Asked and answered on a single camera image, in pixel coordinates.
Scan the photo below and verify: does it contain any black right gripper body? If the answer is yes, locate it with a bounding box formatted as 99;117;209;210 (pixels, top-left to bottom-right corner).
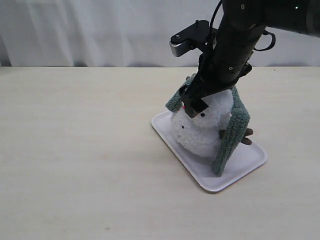
186;47;253;99

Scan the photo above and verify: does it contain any green fuzzy scarf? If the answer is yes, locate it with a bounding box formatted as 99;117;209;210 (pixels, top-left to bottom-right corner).
165;86;253;177

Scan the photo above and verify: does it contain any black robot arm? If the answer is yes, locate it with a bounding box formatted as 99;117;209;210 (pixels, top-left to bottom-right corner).
170;0;320;118

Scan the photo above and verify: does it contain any white plastic tray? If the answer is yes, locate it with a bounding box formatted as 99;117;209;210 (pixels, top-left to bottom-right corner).
151;111;268;194

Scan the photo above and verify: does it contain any white plush snowman toy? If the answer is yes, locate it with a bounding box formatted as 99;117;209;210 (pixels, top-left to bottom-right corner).
170;88;254;158

